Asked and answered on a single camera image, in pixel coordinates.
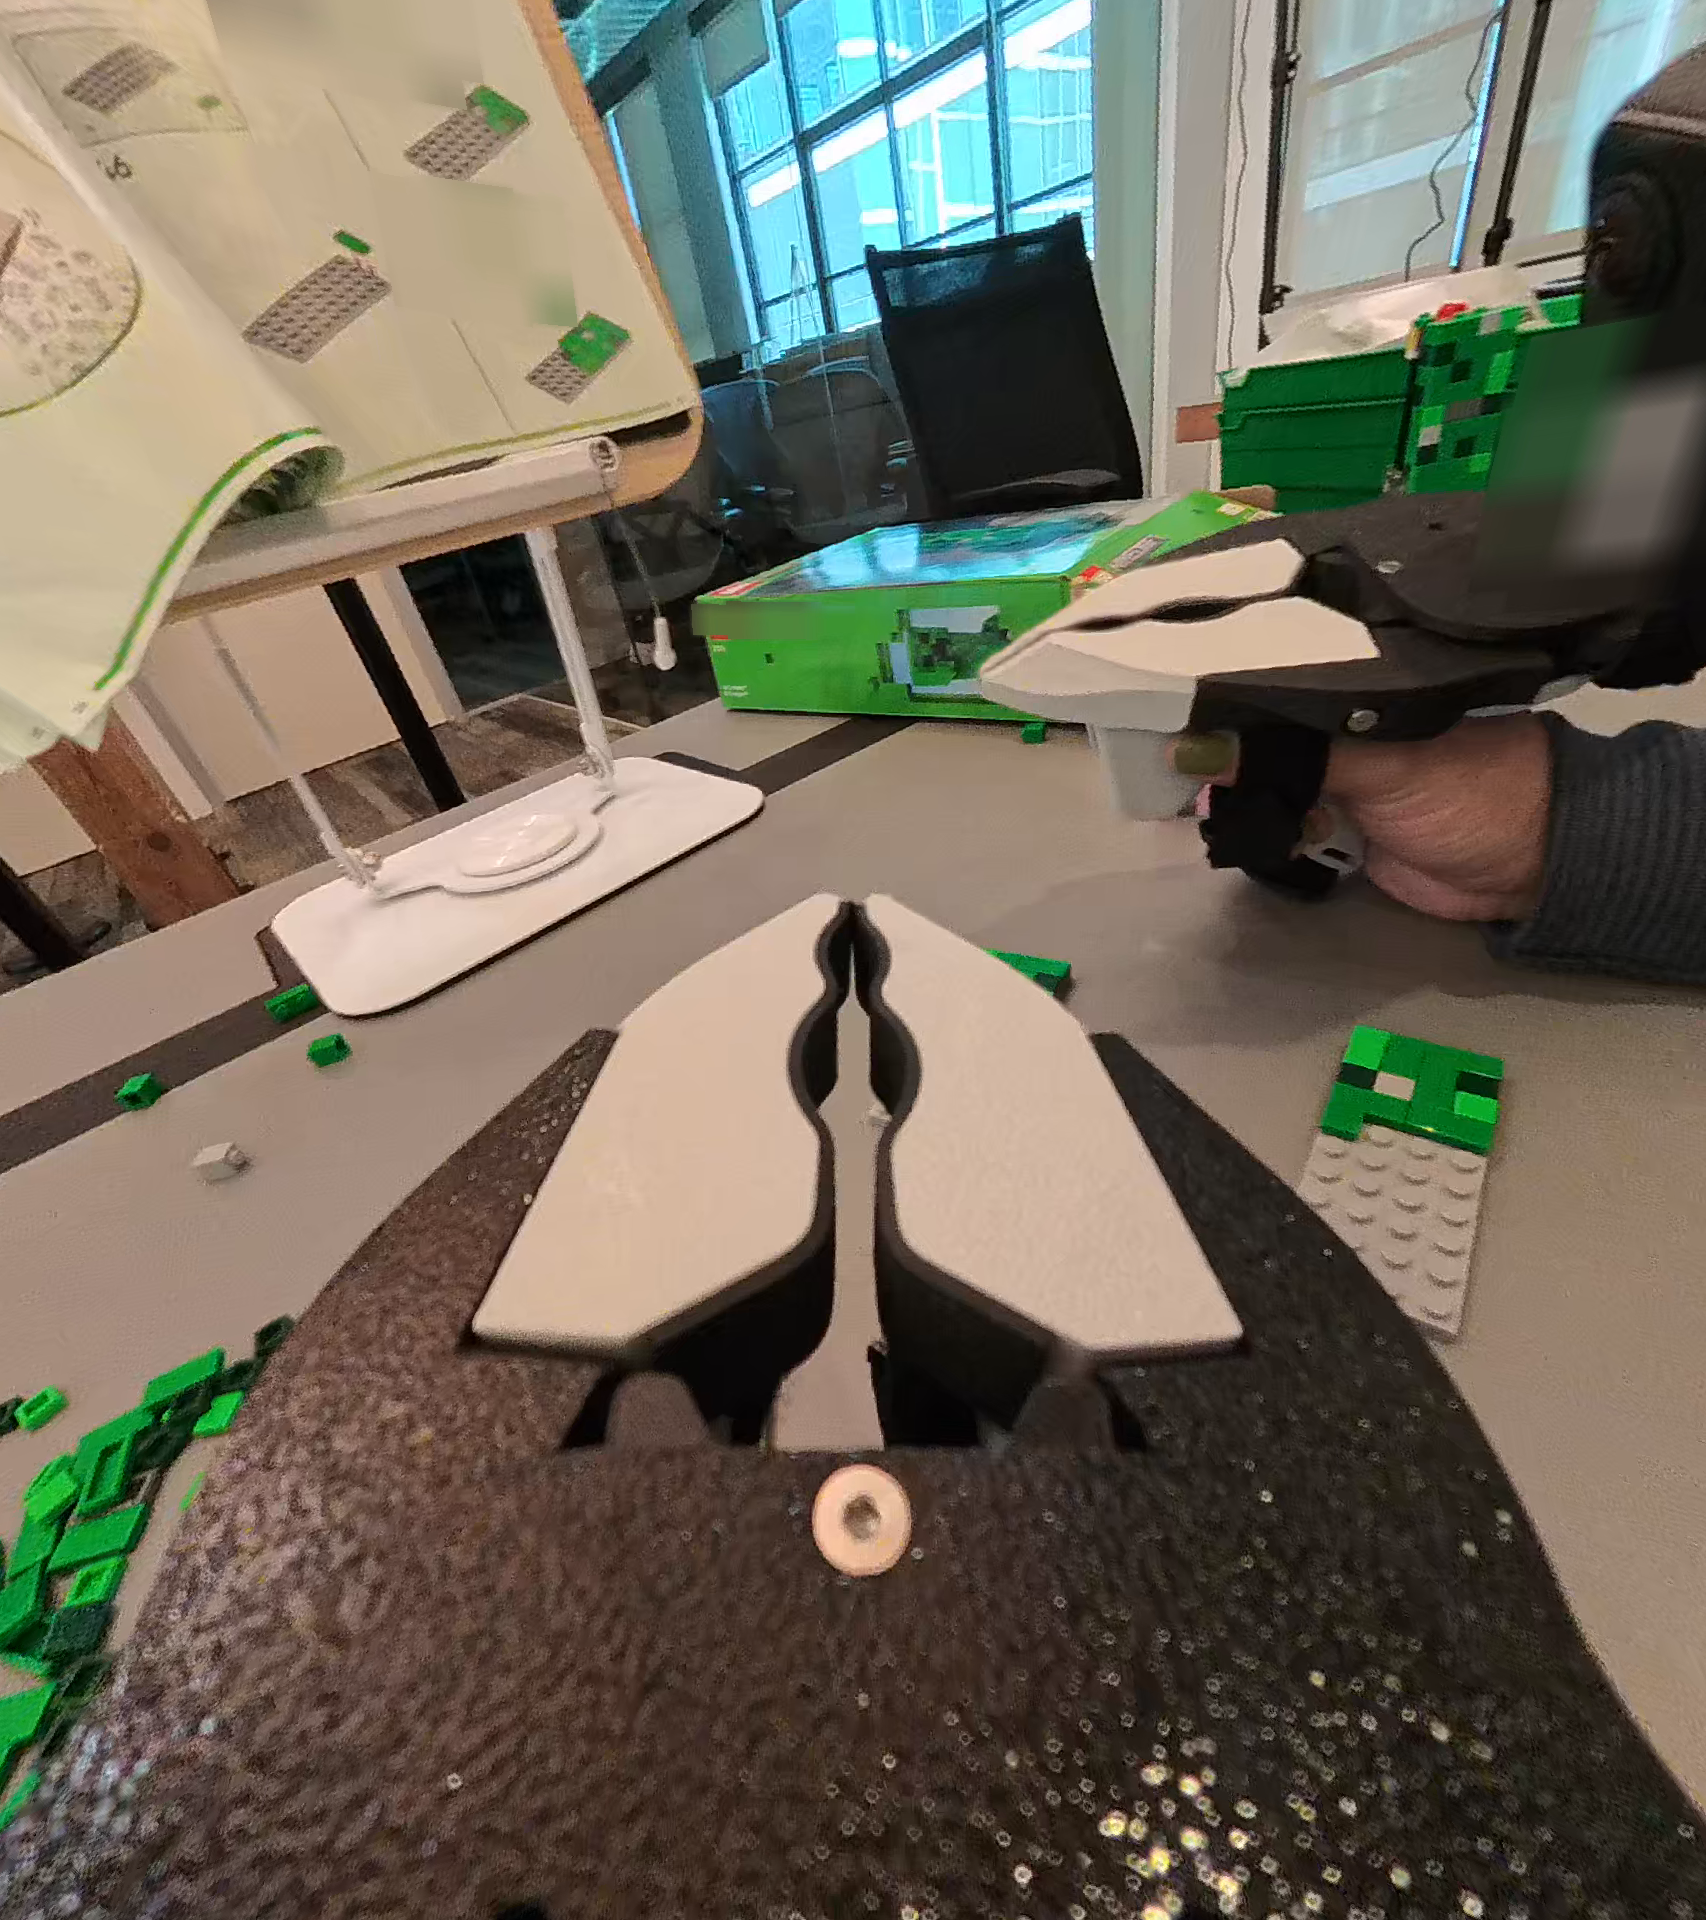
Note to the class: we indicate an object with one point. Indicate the black mesh office chair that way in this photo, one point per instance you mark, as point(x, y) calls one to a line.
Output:
point(1002, 361)

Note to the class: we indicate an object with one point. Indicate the large grid window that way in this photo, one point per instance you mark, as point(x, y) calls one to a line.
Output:
point(943, 134)

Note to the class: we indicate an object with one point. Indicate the person's right hand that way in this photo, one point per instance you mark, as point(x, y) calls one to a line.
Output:
point(1453, 824)

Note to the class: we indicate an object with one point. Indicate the small grey brick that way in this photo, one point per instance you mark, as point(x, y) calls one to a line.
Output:
point(220, 1162)

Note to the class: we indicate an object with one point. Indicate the green stacked bins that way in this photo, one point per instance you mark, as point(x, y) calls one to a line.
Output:
point(1319, 435)

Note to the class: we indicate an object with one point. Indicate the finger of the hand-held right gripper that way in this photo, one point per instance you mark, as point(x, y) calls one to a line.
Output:
point(1212, 575)
point(1168, 649)

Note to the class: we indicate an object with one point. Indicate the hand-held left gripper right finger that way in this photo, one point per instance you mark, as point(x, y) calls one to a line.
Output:
point(1048, 1185)

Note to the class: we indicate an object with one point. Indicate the grey desk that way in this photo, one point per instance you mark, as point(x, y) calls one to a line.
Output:
point(1619, 1200)

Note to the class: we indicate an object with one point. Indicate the black stand pole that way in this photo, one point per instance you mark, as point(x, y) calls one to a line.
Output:
point(1510, 134)
point(1281, 151)

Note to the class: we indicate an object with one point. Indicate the pile of small green tiles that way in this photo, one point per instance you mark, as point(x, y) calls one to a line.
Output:
point(88, 1500)

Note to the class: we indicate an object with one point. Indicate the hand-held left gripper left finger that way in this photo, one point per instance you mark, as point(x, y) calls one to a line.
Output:
point(659, 1185)

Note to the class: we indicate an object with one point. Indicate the green pixel block model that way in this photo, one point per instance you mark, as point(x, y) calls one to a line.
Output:
point(1453, 405)

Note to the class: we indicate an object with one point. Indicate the instruction booklet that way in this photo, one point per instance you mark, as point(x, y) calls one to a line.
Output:
point(343, 181)

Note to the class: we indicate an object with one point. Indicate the green toy box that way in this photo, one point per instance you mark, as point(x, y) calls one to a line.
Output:
point(852, 630)

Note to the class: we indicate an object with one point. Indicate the wooden pillar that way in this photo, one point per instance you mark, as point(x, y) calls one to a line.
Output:
point(132, 824)

